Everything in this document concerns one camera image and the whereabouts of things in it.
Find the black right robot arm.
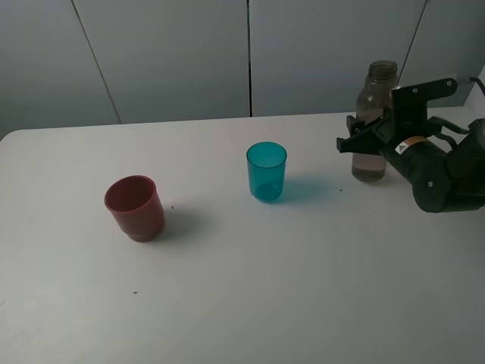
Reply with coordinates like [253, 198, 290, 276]
[336, 111, 484, 213]

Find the red plastic cup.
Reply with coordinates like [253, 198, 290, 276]
[104, 175, 165, 243]

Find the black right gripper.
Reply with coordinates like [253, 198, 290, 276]
[336, 113, 449, 178]

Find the smoky translucent plastic bottle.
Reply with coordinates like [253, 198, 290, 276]
[352, 60, 398, 183]

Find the teal translucent plastic cup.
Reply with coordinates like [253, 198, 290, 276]
[246, 141, 287, 202]

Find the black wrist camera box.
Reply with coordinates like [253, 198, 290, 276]
[391, 77, 458, 136]

